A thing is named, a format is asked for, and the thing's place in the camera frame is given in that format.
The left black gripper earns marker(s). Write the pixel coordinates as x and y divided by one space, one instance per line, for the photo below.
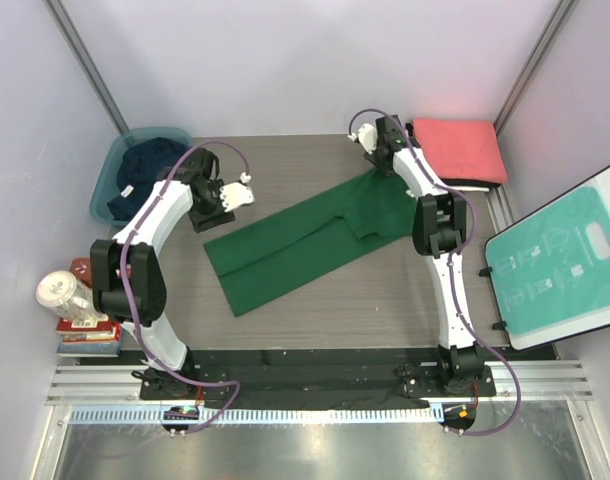
203 223

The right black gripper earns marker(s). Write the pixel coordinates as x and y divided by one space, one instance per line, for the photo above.
369 157

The green t shirt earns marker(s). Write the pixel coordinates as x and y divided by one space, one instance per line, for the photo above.
276 255

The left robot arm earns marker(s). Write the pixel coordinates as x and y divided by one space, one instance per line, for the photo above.
127 280

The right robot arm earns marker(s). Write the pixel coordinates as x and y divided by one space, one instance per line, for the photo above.
439 234

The stack of red books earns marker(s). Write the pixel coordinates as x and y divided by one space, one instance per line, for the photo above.
104 335

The folded red t shirt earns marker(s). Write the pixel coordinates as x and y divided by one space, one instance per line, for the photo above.
460 150

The navy blue t shirt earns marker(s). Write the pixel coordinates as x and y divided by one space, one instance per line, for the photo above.
141 164

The blue plastic basket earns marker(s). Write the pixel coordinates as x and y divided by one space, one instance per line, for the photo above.
106 186

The small dark red box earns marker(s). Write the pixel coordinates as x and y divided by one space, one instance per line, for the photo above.
81 268

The clear plastic jar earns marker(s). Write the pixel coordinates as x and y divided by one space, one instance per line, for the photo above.
67 296

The teal folding board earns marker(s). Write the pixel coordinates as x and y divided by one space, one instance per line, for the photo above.
550 271

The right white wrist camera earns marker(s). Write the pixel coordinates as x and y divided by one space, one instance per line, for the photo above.
366 136

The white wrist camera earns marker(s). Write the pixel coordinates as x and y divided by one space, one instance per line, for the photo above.
235 195
366 136

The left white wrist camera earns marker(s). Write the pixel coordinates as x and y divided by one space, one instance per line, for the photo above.
235 195

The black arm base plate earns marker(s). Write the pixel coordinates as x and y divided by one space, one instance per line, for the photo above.
339 374

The aluminium rail frame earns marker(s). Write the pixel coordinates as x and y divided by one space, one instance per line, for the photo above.
114 384

